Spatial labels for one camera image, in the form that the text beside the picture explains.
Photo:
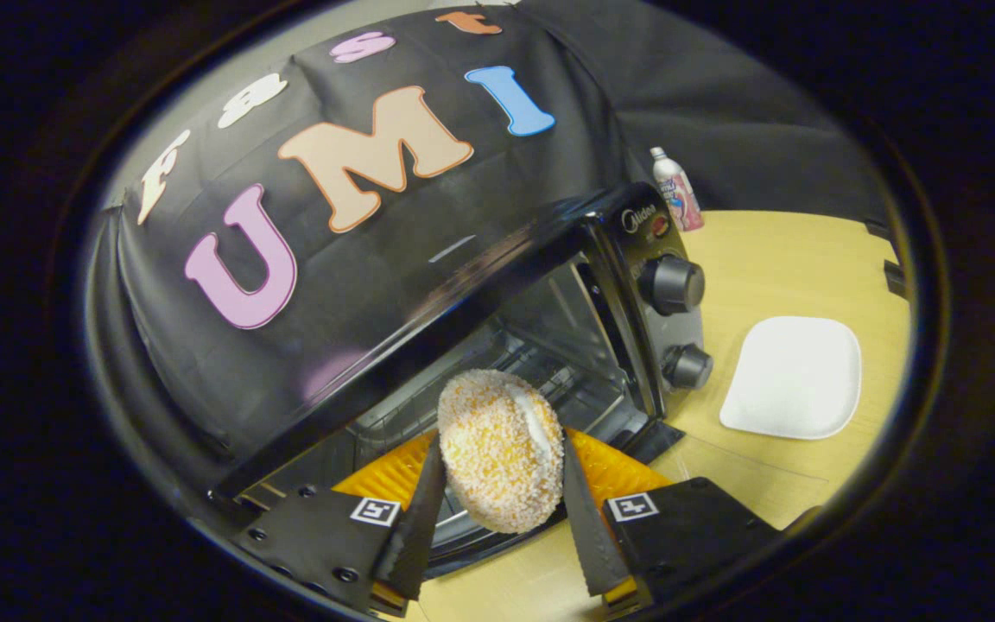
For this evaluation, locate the white plate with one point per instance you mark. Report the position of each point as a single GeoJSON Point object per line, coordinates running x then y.
{"type": "Point", "coordinates": [795, 380]}

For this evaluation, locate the black backdrop cloth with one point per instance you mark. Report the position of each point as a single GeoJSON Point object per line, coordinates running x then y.
{"type": "Point", "coordinates": [705, 112]}

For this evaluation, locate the black table clamp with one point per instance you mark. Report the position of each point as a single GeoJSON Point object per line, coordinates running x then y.
{"type": "Point", "coordinates": [896, 279]}
{"type": "Point", "coordinates": [879, 231]}

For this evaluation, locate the black toaster oven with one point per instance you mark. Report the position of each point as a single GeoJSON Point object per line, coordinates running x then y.
{"type": "Point", "coordinates": [674, 285]}

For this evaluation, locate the pink label drink bottle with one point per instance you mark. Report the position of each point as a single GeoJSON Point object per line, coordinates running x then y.
{"type": "Point", "coordinates": [679, 194]}

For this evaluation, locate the round crumb-coated pastry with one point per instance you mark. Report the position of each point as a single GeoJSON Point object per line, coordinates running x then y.
{"type": "Point", "coordinates": [497, 449]}

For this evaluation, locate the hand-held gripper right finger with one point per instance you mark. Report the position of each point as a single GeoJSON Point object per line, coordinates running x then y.
{"type": "Point", "coordinates": [588, 536]}

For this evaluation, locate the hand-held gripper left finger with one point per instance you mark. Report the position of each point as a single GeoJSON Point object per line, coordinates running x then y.
{"type": "Point", "coordinates": [420, 536]}

